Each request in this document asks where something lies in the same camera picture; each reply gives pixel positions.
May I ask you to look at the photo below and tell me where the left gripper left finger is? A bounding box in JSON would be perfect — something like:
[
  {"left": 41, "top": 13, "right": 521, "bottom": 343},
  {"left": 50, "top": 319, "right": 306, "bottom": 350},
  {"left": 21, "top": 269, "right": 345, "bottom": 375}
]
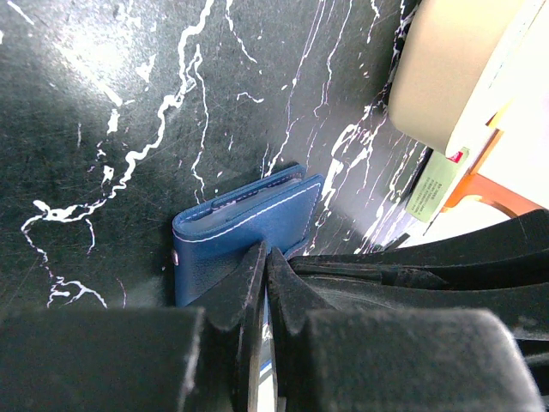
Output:
[{"left": 1, "top": 243, "right": 267, "bottom": 411}]

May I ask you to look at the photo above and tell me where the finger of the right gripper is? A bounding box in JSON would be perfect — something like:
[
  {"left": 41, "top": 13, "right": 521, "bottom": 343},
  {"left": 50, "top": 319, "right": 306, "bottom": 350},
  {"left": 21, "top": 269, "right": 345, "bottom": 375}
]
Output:
[
  {"left": 289, "top": 209, "right": 548, "bottom": 279},
  {"left": 302, "top": 275, "right": 548, "bottom": 339}
]

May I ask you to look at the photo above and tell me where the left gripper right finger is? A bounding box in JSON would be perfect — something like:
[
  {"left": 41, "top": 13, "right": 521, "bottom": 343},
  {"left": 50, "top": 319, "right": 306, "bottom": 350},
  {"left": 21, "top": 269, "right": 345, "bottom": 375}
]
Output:
[{"left": 266, "top": 249, "right": 545, "bottom": 411}]

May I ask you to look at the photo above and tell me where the orange wooden tiered shelf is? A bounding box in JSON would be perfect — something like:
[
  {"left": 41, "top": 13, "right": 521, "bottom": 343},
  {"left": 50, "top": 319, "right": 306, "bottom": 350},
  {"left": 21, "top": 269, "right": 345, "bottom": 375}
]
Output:
[{"left": 441, "top": 129, "right": 544, "bottom": 218}]

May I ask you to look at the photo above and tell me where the beige oval card tray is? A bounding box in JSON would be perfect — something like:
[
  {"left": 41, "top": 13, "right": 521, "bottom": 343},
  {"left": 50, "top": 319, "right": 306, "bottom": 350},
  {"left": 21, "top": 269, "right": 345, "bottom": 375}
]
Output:
[{"left": 389, "top": 1, "right": 543, "bottom": 157}]

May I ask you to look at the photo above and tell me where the white small carton box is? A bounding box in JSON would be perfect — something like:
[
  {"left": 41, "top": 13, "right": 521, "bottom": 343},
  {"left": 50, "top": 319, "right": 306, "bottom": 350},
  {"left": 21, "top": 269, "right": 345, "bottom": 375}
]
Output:
[{"left": 406, "top": 148, "right": 469, "bottom": 223}]

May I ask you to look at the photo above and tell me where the blue leather card holder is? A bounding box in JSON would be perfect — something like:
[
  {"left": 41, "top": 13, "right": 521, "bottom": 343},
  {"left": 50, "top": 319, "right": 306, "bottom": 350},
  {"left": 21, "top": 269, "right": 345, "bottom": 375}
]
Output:
[{"left": 172, "top": 165, "right": 324, "bottom": 306}]

